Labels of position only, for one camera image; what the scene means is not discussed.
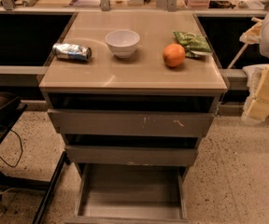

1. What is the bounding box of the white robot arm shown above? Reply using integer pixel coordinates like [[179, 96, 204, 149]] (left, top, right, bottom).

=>
[[239, 12, 269, 125]]

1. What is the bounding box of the grey drawer cabinet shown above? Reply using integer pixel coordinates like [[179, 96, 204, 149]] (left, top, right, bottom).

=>
[[38, 10, 229, 224]]

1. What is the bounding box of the white ceramic bowl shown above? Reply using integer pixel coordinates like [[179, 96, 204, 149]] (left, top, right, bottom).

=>
[[105, 30, 140, 58]]

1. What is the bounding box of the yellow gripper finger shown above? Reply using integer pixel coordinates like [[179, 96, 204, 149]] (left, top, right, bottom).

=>
[[239, 21, 262, 44], [241, 64, 269, 125]]

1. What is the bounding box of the top grey drawer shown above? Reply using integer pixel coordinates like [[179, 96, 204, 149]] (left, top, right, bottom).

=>
[[48, 109, 213, 137]]

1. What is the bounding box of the black cable on floor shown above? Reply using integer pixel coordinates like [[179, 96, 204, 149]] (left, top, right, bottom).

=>
[[0, 128, 24, 169]]

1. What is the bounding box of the white stick with handle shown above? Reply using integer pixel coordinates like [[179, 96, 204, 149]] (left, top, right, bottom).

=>
[[227, 17, 262, 69]]

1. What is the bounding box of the orange fruit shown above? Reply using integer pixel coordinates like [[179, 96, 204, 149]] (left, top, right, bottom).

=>
[[163, 44, 186, 67]]

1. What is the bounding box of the bottom open grey drawer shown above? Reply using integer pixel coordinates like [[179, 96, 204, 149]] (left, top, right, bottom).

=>
[[65, 164, 188, 224]]

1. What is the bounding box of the middle grey drawer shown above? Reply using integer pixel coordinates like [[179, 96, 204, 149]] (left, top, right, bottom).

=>
[[65, 146, 198, 166]]

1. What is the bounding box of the crushed silver blue can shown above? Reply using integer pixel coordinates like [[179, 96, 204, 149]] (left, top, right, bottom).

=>
[[52, 43, 92, 62]]

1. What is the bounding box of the green snack bag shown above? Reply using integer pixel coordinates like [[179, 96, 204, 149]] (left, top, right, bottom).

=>
[[173, 31, 212, 58]]

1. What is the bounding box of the white curved base cover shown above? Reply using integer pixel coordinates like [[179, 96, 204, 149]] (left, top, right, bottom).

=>
[[242, 63, 268, 88]]

